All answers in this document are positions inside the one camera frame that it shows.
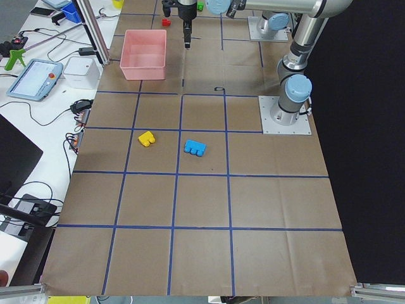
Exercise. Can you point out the blue three-stud block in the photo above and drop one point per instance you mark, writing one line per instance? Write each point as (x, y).
(195, 148)

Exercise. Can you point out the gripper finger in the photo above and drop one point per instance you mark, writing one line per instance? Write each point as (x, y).
(167, 12)
(188, 35)

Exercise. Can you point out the aluminium frame post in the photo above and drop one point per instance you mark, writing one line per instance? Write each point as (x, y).
(93, 31)

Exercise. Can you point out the white square box device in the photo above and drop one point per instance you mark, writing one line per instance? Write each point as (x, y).
(81, 73)

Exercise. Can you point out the brown paper table cover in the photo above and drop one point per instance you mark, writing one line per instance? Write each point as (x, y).
(254, 216)

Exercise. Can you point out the teach pendant tablet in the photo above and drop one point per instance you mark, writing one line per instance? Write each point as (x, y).
(36, 81)

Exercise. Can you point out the black smartphone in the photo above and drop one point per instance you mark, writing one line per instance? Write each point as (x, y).
(38, 11)

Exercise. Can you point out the pink plastic box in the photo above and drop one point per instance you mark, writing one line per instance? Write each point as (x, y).
(143, 55)

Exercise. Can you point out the red small block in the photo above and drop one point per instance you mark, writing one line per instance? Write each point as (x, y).
(165, 22)

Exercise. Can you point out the black power adapter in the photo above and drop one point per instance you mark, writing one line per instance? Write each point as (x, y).
(86, 51)

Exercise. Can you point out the yellow two-stud block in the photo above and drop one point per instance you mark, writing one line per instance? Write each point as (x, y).
(146, 139)

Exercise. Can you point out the blue plastic bin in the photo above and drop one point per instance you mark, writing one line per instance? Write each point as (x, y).
(71, 13)

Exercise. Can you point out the green glue gun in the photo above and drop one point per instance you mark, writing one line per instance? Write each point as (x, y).
(14, 56)

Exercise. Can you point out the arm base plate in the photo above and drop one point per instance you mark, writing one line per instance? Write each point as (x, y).
(275, 121)
(270, 30)

